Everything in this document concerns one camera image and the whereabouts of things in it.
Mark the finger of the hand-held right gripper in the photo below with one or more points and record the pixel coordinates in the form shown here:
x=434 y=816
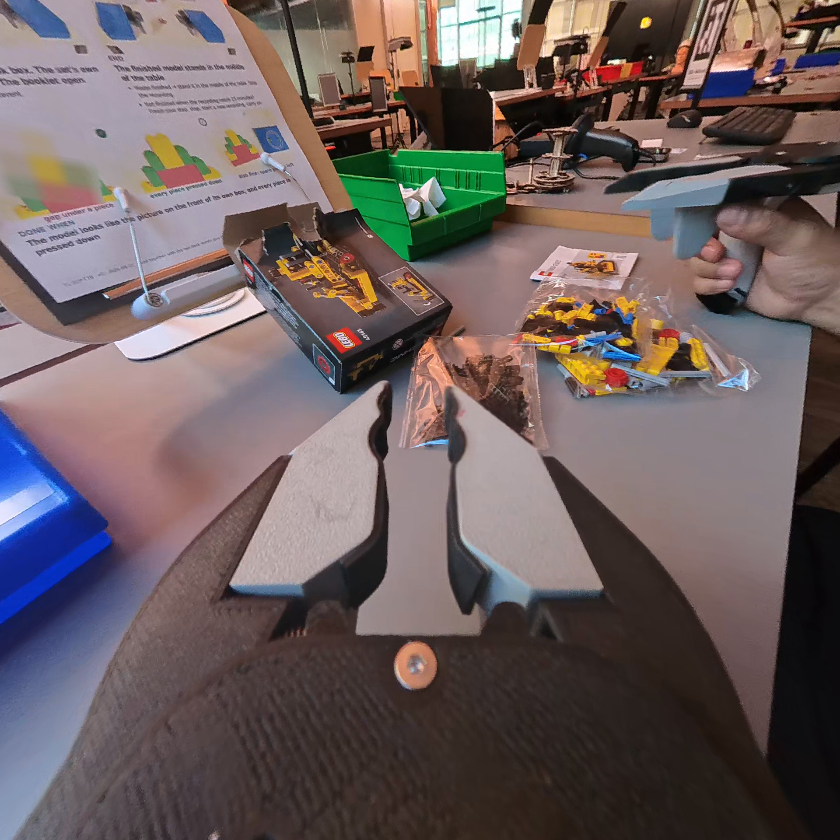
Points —
x=682 y=172
x=709 y=193

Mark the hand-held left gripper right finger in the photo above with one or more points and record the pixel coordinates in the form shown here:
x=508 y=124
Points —
x=518 y=518

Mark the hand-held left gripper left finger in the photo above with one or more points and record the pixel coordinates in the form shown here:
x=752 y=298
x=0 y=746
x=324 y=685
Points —
x=315 y=499

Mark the bag of black lego pieces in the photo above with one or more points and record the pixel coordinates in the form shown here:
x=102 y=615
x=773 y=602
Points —
x=489 y=380

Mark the bag of colourful lego pieces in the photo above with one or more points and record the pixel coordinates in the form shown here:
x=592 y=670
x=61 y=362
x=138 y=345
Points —
x=610 y=341

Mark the lego instruction booklet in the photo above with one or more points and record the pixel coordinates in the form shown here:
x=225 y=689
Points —
x=577 y=266

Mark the black lego box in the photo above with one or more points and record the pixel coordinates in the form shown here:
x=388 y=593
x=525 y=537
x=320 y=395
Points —
x=341 y=308

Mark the person's right hand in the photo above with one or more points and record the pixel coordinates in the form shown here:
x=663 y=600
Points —
x=800 y=269

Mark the black computer mouse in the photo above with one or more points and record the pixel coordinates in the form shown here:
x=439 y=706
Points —
x=686 y=119

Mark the black keyboard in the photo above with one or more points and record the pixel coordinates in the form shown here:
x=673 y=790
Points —
x=748 y=124

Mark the black barcode scanner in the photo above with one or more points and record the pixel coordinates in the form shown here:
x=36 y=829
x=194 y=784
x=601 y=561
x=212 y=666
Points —
x=610 y=141

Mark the small blue storage bin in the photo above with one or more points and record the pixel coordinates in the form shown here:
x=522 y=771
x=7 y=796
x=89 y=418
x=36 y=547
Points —
x=732 y=82

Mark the red storage bin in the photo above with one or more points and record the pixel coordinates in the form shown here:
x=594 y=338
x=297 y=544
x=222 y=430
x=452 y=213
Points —
x=613 y=71

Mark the wooden gear model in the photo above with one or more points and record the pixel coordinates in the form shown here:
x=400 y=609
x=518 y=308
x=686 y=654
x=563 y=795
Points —
x=554 y=170

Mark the fiducial tag sign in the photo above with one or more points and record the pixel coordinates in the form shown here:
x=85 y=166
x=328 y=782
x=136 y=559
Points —
x=705 y=39

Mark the black monitor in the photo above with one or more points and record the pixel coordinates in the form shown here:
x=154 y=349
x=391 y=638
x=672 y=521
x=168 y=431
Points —
x=656 y=26

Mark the black folded panel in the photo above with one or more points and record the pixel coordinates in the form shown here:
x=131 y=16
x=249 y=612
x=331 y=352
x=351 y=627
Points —
x=453 y=118

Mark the green plastic bin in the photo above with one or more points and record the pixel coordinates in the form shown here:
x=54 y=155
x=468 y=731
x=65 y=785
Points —
x=453 y=229

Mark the crumpled white paper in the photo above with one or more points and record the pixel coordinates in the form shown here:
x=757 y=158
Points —
x=423 y=197

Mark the blue plastic bin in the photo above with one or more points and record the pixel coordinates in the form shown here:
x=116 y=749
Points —
x=39 y=518

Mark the wooden document stand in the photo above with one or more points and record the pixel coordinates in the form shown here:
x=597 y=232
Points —
x=289 y=98

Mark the black pole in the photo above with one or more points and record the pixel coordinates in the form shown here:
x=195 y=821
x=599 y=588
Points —
x=296 y=59

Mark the printed instruction sheet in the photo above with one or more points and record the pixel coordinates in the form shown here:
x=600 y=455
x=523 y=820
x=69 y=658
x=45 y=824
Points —
x=164 y=98

